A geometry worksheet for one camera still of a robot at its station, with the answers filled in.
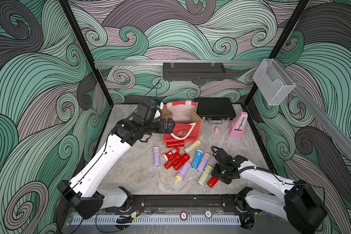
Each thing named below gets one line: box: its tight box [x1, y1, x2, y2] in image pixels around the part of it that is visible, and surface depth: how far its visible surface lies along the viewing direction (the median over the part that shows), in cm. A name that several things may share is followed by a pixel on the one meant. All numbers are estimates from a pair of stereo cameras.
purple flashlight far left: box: [153, 146, 161, 167], surface depth 89 cm
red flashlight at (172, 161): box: [164, 153, 182, 170], surface depth 88 cm
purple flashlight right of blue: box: [196, 152, 212, 173], surface depth 87 cm
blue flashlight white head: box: [191, 149, 204, 169], surface depth 89 cm
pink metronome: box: [227, 112, 249, 138], surface depth 97 cm
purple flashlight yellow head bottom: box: [175, 161, 192, 182], surface depth 83 cm
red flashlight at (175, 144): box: [166, 139, 185, 149], surface depth 94 cm
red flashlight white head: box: [161, 147, 180, 162], surface depth 90 cm
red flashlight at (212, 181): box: [206, 175, 219, 189], surface depth 80 cm
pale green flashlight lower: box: [196, 164, 213, 187], surface depth 82 cm
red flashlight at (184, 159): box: [173, 153, 191, 171], surface depth 89 cm
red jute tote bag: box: [160, 100, 203, 143], surface depth 93 cm
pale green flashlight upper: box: [184, 139, 202, 154], surface depth 94 cm
